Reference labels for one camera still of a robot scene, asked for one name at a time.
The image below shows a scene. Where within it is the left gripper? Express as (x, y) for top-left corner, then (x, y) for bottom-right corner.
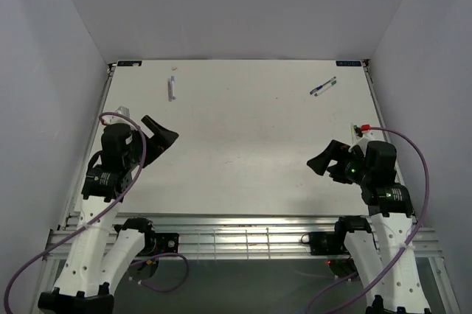
(124, 114), (178, 168)

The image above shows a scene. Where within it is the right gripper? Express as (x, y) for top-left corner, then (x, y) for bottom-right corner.
(306, 139), (372, 186)

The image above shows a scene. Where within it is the lavender capped white marker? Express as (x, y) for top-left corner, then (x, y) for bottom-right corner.
(171, 76), (176, 100)

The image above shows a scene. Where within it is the green capped marker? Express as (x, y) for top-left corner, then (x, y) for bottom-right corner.
(313, 77), (337, 97)

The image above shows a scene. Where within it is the purple marker pen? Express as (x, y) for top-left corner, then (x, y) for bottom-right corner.
(167, 77), (173, 102)

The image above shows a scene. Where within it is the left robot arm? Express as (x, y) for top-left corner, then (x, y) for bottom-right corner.
(38, 113), (179, 313)

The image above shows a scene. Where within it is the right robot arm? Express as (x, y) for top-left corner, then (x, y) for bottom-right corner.
(307, 137), (431, 313)

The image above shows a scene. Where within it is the left blue corner label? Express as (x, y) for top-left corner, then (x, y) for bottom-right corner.
(117, 60), (142, 67)

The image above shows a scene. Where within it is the blue corner label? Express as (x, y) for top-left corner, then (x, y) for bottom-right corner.
(336, 60), (362, 67)
(117, 60), (142, 67)

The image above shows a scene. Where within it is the right blue corner label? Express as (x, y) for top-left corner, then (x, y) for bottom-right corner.
(336, 60), (362, 67)

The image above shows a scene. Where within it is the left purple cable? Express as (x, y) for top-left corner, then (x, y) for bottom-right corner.
(2, 111), (190, 304)

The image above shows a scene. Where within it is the purple cable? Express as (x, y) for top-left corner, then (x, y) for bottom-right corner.
(2, 111), (190, 304)
(305, 125), (431, 314)

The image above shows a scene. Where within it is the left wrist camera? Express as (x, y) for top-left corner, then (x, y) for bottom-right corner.
(99, 106), (130, 126)

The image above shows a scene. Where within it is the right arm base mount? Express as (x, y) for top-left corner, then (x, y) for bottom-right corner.
(300, 231), (344, 256)

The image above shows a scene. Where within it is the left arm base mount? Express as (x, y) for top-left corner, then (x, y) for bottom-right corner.
(141, 232), (180, 257)

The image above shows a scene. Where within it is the aluminium frame rail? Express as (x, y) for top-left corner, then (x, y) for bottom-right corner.
(46, 212), (443, 261)

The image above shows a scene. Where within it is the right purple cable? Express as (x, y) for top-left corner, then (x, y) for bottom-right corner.
(305, 125), (431, 314)

